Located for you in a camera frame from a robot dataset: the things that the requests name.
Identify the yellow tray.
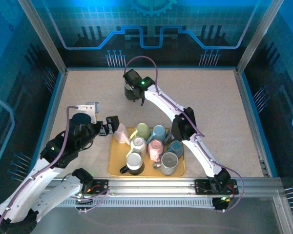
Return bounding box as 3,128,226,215
108,126,186,177

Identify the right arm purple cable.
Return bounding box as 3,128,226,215
124,55,246,213

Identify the light blue mug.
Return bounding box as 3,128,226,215
146,125,167,146

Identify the aluminium corner post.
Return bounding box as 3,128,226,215
17,0,68,75
236,0,284,75

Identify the black base connector block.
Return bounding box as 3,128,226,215
211,196,231,212

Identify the blue floral mug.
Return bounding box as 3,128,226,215
166,140,184,159

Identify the dark green mug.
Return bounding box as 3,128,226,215
124,85,143,102

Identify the black mug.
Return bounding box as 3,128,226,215
119,151,146,176

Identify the aluminium front rail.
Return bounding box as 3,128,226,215
48,177,284,198

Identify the slotted grey cable duct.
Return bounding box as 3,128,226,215
63,197,217,208

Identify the light green mug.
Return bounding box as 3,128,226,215
130,122,151,141

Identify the aluminium side rail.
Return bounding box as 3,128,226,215
234,69,273,178
38,69,68,156

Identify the white mug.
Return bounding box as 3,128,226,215
129,136,147,156

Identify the pale pink mug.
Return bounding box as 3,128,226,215
113,123,130,144

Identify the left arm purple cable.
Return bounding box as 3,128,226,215
0,106,79,234

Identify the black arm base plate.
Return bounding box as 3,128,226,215
84,179,110,195
194,179,239,195

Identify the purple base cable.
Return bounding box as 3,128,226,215
74,189,111,214

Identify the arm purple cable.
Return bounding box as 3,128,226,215
0,106,79,234
124,55,246,213

